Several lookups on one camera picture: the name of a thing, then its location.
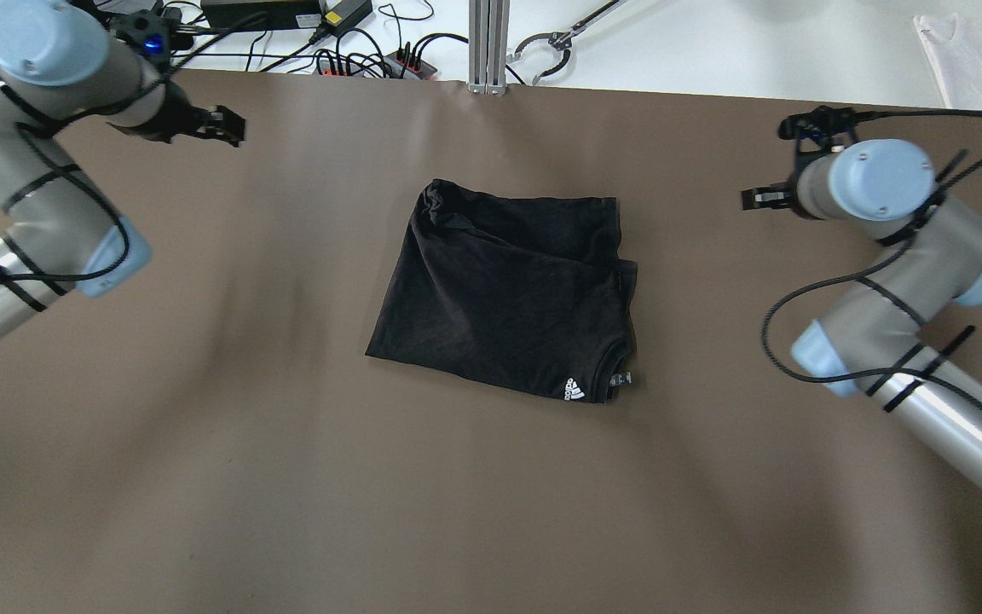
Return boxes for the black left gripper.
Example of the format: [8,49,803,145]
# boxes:
[129,85,246,148]

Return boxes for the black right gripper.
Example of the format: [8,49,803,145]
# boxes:
[741,171,803,217]

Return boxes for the black printed t-shirt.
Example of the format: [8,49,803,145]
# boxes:
[366,179,638,403]

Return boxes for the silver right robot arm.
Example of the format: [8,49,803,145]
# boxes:
[742,139,982,489]

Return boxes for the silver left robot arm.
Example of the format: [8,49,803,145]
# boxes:
[0,1,246,339]

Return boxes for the red grey power strip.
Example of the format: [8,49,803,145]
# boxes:
[310,51,440,81]

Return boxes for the metal grabber tool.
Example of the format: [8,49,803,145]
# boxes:
[505,1,625,86]

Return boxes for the aluminium frame post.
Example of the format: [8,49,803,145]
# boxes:
[466,0,511,96]

